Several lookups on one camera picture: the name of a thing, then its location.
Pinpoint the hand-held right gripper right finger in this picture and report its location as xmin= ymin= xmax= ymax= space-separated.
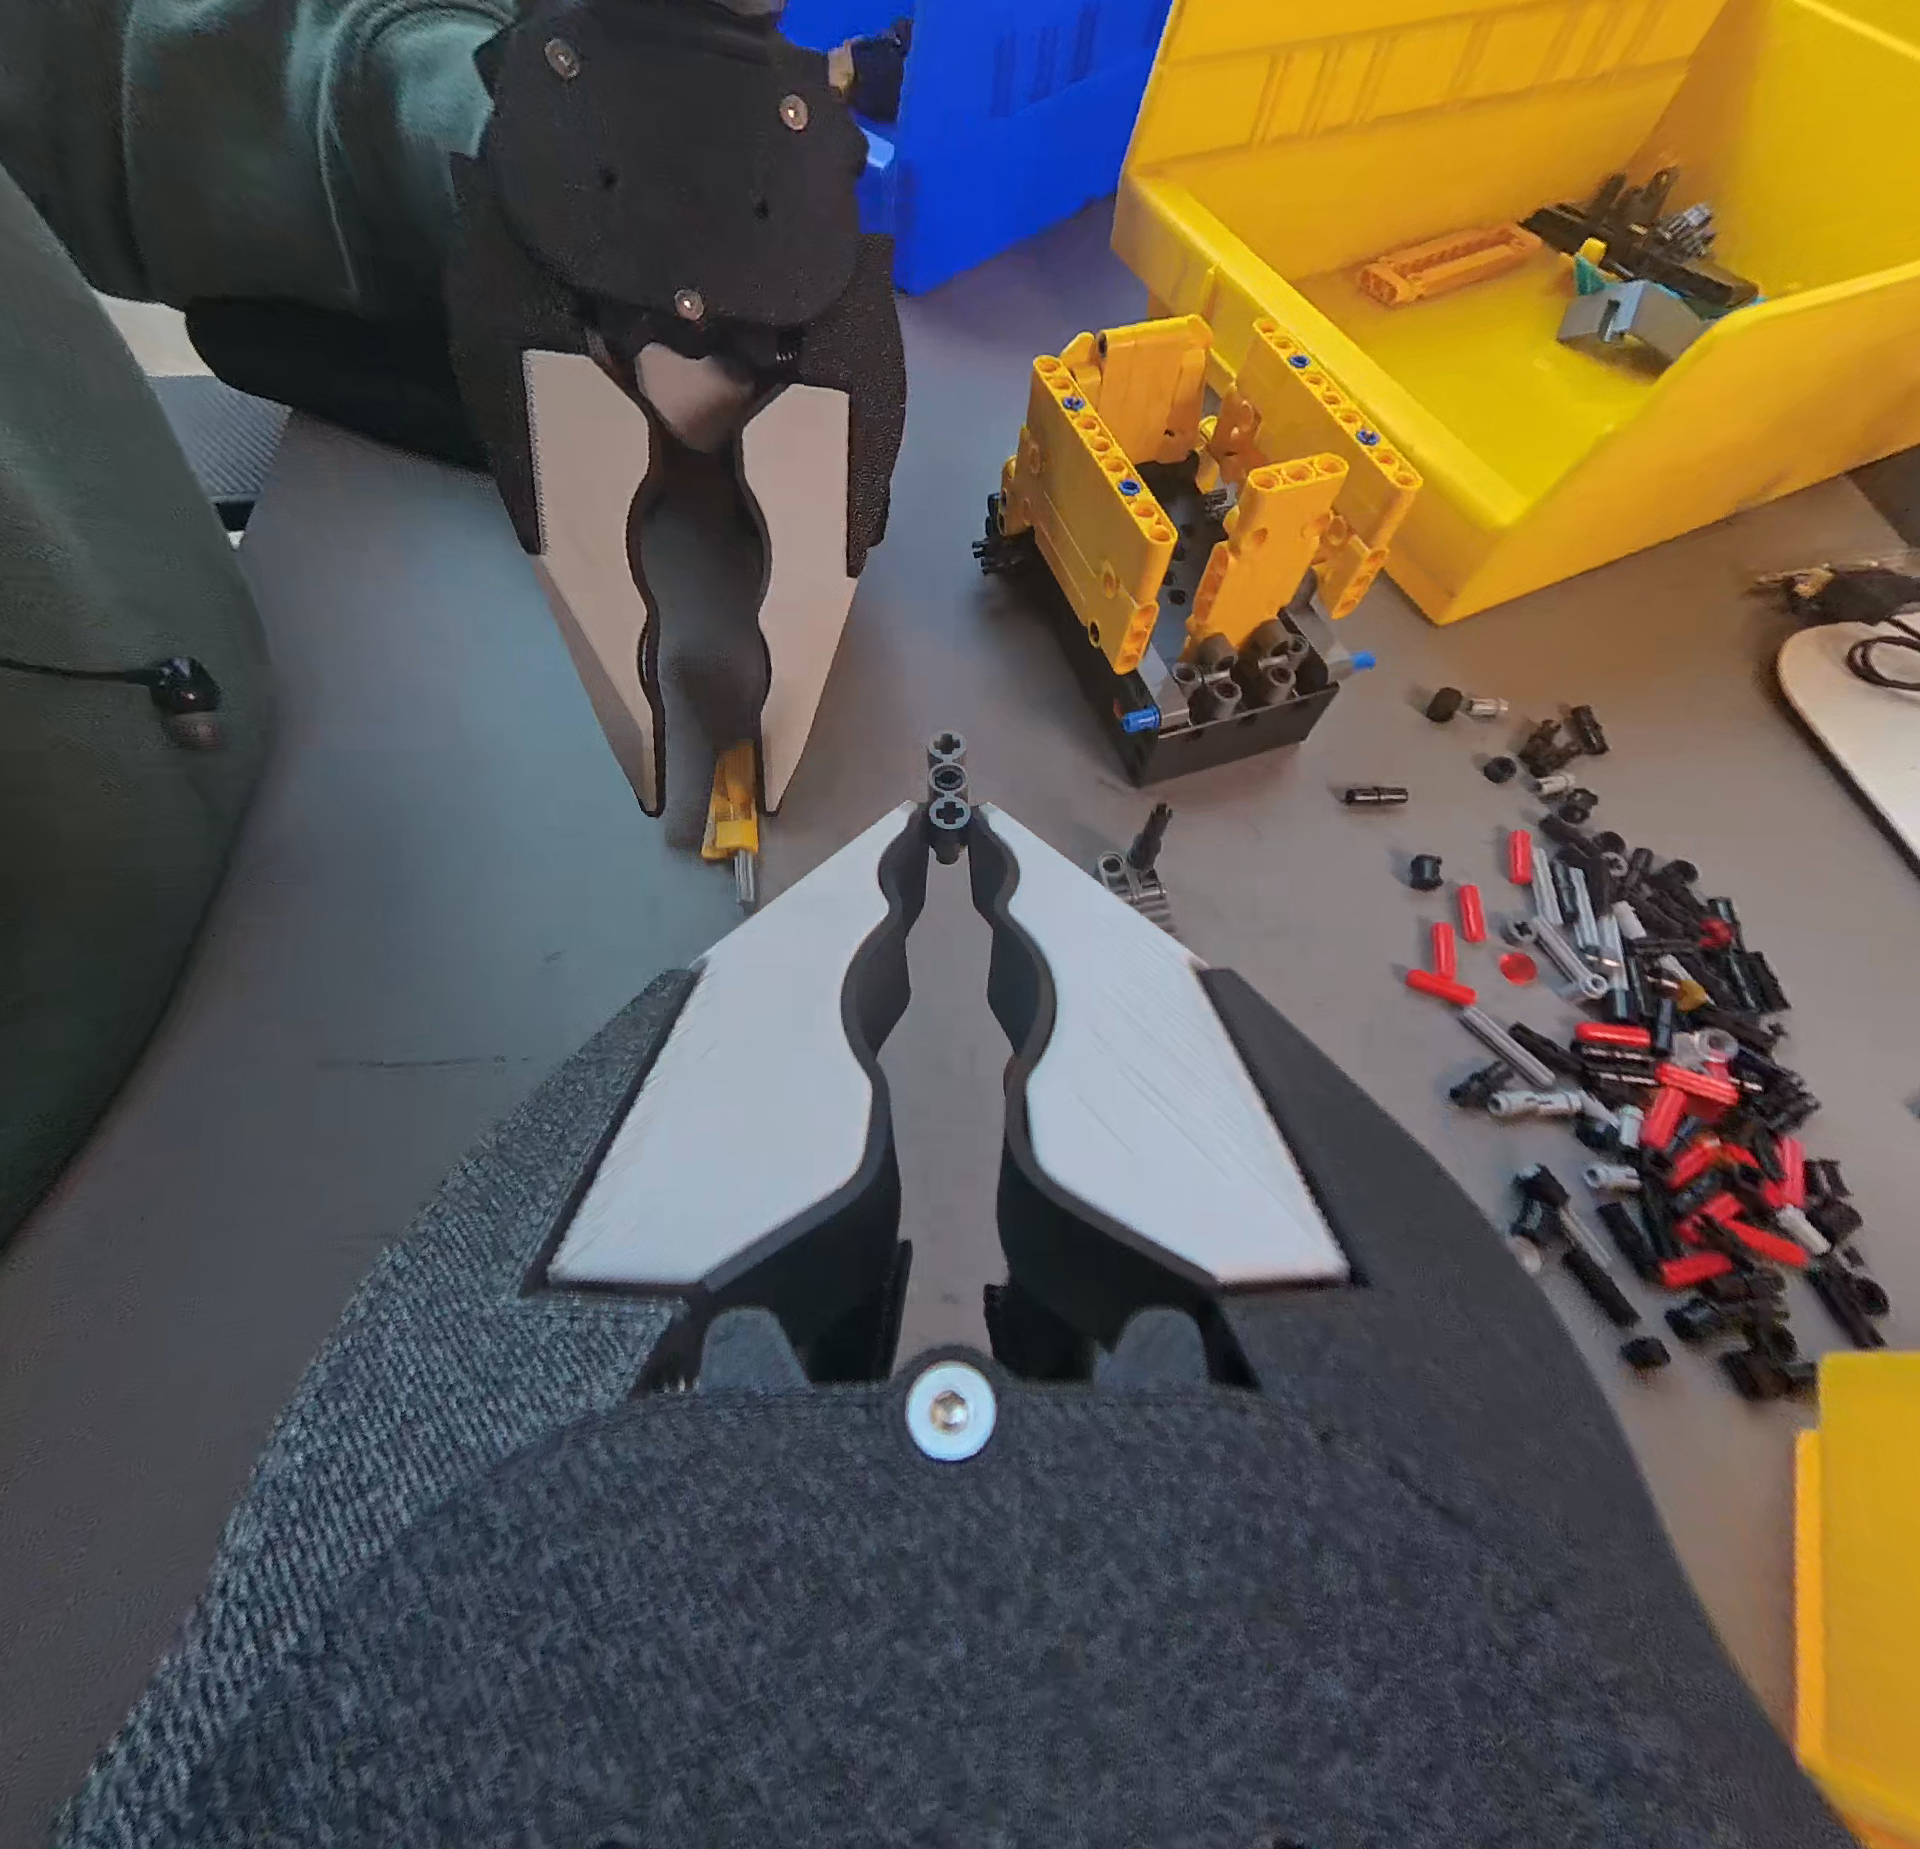
xmin=965 ymin=802 xmax=1350 ymax=1385

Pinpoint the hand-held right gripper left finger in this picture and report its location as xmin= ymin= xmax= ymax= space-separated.
xmin=547 ymin=797 xmax=919 ymax=1385

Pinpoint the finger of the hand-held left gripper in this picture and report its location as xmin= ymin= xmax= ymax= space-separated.
xmin=738 ymin=383 xmax=863 ymax=815
xmin=519 ymin=349 xmax=671 ymax=821

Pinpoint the yellow lego bracket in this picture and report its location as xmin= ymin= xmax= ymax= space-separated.
xmin=699 ymin=737 xmax=760 ymax=864

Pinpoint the yellow black lego model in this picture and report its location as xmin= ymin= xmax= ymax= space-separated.
xmin=973 ymin=313 xmax=1423 ymax=791

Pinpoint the blue plastic bin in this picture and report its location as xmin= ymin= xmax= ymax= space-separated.
xmin=778 ymin=0 xmax=1203 ymax=300

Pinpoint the pile of small lego pins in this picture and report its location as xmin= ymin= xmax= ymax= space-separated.
xmin=1341 ymin=685 xmax=1894 ymax=1404

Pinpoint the yellow plastic bin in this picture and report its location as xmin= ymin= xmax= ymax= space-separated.
xmin=1791 ymin=1347 xmax=1920 ymax=1849
xmin=1109 ymin=0 xmax=1920 ymax=629

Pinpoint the person's left forearm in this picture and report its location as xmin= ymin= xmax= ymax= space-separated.
xmin=0 ymin=0 xmax=521 ymax=464

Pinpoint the grey yellow lego subassembly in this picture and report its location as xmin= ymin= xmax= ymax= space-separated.
xmin=1093 ymin=802 xmax=1184 ymax=934

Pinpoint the grey lego motor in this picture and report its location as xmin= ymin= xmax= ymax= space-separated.
xmin=1554 ymin=280 xmax=1698 ymax=374

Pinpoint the black lego beam with gears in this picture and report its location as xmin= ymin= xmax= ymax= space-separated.
xmin=1522 ymin=153 xmax=1760 ymax=311

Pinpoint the black mesh chair back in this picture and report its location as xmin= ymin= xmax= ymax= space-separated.
xmin=146 ymin=376 xmax=297 ymax=534

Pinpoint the orange lego frame panel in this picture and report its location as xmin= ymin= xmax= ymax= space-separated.
xmin=1357 ymin=223 xmax=1548 ymax=308

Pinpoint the black power cable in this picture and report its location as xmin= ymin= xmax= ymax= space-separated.
xmin=1746 ymin=557 xmax=1920 ymax=690

